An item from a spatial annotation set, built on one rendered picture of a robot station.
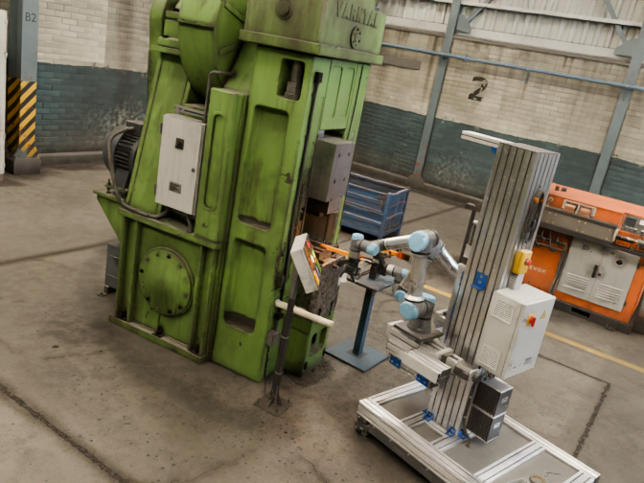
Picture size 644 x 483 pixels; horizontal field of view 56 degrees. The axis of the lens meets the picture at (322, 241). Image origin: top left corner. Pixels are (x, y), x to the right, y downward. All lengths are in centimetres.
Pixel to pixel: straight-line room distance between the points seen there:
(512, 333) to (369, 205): 484
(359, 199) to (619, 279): 329
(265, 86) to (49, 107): 605
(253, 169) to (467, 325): 173
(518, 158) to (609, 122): 783
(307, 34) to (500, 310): 199
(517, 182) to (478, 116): 836
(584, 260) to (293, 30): 462
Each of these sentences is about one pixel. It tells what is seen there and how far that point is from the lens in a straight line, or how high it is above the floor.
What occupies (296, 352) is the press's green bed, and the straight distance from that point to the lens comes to 458.
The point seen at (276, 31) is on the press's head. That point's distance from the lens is 396.
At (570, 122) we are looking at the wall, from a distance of 1140.
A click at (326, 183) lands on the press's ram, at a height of 149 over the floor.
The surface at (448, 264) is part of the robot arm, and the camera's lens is 417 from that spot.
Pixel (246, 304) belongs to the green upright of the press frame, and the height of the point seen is 53.
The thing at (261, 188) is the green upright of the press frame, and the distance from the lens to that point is 414.
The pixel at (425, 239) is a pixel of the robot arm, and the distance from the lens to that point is 348.
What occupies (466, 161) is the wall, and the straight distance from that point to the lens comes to 1192.
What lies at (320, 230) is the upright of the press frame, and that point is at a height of 103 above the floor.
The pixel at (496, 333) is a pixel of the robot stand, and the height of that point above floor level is 100.
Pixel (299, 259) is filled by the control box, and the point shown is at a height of 113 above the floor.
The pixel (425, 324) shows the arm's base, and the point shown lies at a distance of 377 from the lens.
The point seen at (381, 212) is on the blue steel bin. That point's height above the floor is 44.
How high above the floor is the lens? 235
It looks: 18 degrees down
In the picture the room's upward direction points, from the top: 11 degrees clockwise
